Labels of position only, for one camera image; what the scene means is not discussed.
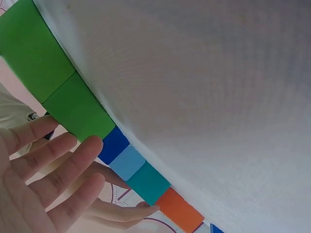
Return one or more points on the person's right hand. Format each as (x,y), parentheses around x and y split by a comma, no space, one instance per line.
(121,212)

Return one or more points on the person's left hand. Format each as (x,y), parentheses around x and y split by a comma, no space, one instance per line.
(22,201)

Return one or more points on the person's right fingers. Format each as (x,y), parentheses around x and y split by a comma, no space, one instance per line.
(121,212)

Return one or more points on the dark blue block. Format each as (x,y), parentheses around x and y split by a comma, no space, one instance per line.
(113,145)

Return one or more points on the teal block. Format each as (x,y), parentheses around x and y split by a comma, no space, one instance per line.
(149,184)

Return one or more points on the small green block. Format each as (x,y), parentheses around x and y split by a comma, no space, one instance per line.
(77,109)

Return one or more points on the light blue block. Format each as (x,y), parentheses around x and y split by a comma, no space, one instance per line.
(127,163)

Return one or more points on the orange block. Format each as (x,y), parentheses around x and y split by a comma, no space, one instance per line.
(181,210)

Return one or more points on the large green block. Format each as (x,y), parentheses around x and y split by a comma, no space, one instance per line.
(31,48)

